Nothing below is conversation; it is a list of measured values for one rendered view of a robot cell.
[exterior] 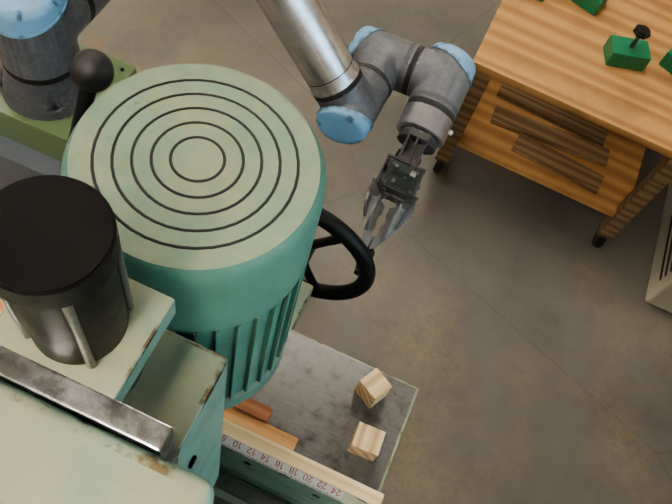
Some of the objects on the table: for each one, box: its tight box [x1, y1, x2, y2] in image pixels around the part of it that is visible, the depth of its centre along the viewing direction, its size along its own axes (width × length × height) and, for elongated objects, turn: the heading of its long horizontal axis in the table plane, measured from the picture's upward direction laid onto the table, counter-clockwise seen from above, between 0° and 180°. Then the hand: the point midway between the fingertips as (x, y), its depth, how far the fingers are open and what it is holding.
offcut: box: [347, 422, 386, 461], centre depth 100 cm, size 4×4×4 cm
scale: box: [221, 434, 344, 502], centre depth 94 cm, size 50×1×1 cm, turn 62°
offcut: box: [354, 368, 392, 408], centre depth 103 cm, size 3×4×5 cm
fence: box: [220, 433, 369, 504], centre depth 97 cm, size 60×2×6 cm, turn 62°
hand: (370, 242), depth 126 cm, fingers closed
